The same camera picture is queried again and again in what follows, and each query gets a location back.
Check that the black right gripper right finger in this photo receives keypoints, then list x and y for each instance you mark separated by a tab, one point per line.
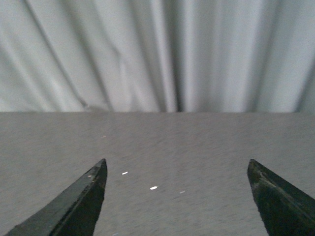
284	209

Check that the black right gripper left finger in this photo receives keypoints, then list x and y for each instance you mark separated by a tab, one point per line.
74	212

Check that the white pleated curtain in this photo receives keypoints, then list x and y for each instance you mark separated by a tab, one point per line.
157	56

